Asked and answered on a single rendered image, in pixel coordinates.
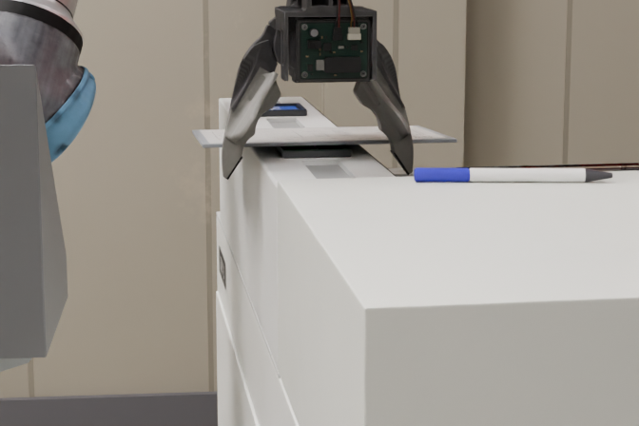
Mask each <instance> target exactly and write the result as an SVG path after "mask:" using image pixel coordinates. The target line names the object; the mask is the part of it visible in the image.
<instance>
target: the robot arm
mask: <svg viewBox="0 0 639 426"><path fill-rule="evenodd" d="M77 3H78V0H0V65H35V66H36V71H37V77H38V84H39V89H40V95H41V101H42V107H43V112H44V119H45V125H46V131H47V136H48V147H49V154H50V159H51V162H53V161H54V160H56V159H57V158H58V157H59V156H60V155H61V154H62V153H63V152H64V151H65V150H66V149H67V148H68V146H69V145H70V144H71V143H72V142H73V140H74V139H75V138H76V136H77V135H78V133H79V132H80V130H81V129H82V127H83V125H84V123H85V122H86V120H87V117H88V115H89V113H90V111H91V108H92V105H93V102H94V98H95V94H96V83H95V78H94V76H93V75H92V74H91V73H90V72H89V71H88V69H87V68H85V67H83V66H78V62H79V58H80V54H81V50H82V46H83V43H84V37H83V34H82V32H81V31H80V30H79V28H78V27H77V25H76V24H75V22H74V21H73V17H74V13H75V10H76V6H77ZM268 24H269V25H266V26H265V29H264V32H263V33H262V35H261V37H260V38H259V39H258V40H256V41H255V42H254V43H253V44H252V46H251V47H250V48H249V49H248V50H247V52H246V53H245V55H244V56H243V58H242V61H241V63H240V66H239V69H238V72H237V77H236V81H235V86H234V89H233V94H232V98H231V103H230V109H229V113H228V117H227V122H226V127H225V131H224V136H223V147H222V167H223V176H224V177H225V178H226V179H227V180H228V179H229V178H230V176H231V175H232V173H233V172H234V170H235V169H236V167H237V166H238V164H239V163H240V161H241V159H242V150H243V147H244V145H245V144H246V142H247V141H248V140H249V139H250V138H251V137H253V136H254V135H255V132H256V125H257V122H258V120H259V119H260V117H261V116H262V115H263V113H264V112H266V111H267V110H269V109H271V108H273V107H274V106H275V104H276V103H277V101H278V100H279V99H280V97H281V92H280V89H279V87H278V84H277V81H276V79H277V77H278V75H279V74H278V73H277V72H275V70H276V67H277V64H278V63H279V64H280V65H281V78H282V80H283V81H288V70H289V75H290V76H291V77H292V81H293V82H294V83H335V82H356V84H355V87H354V90H353V92H354V94H355V96H356V97H357V99H358V101H359V102H360V103H361V104H362V105H363V106H365V107H368V108H370V109H371V110H372V111H373V112H374V114H375V116H376V118H377V121H378V129H379V130H380V131H381V132H383V133H384V134H385V135H386V136H387V138H388V140H389V142H390V146H391V149H392V150H390V151H391V153H392V154H393V156H394V157H395V158H396V160H397V161H398V163H399V164H400V165H401V167H402V168H403V170H404V171H405V172H406V174H407V175H409V174H411V173H412V172H413V163H414V146H413V139H412V134H411V129H410V126H409V122H408V117H407V113H406V109H405V106H404V104H403V103H402V101H401V99H400V94H399V88H398V82H397V72H396V68H395V64H394V61H393V59H392V57H391V55H390V53H389V52H388V50H387V49H386V47H385V46H383V45H382V44H381V43H380V42H379V41H378V40H377V11H376V10H370V9H367V8H365V7H364V6H354V5H353V3H352V0H287V1H286V6H278V7H275V17H274V18H272V19H271V20H270V21H269V22H268ZM277 62H278V63H277Z"/></svg>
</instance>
